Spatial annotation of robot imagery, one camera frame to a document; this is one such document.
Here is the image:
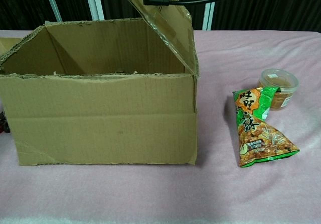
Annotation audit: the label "large brown cardboard box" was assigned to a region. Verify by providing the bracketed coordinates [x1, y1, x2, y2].
[0, 0, 201, 166]

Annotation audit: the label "pink tablecloth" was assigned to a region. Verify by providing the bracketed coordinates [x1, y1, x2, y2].
[0, 29, 321, 224]

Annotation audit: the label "green orange snack bag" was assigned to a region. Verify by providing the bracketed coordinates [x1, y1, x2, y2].
[232, 87, 301, 169]

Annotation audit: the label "round clear tub brown contents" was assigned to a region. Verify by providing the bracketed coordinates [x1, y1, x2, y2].
[256, 68, 300, 111]

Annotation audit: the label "dark red grape bunch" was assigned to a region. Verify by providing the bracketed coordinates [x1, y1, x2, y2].
[0, 110, 10, 134]

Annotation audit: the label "white aluminium frame post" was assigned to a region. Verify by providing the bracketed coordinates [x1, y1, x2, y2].
[202, 0, 219, 31]
[83, 0, 105, 22]

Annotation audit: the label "thin grey metal rail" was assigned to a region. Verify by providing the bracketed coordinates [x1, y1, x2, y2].
[42, 0, 63, 23]

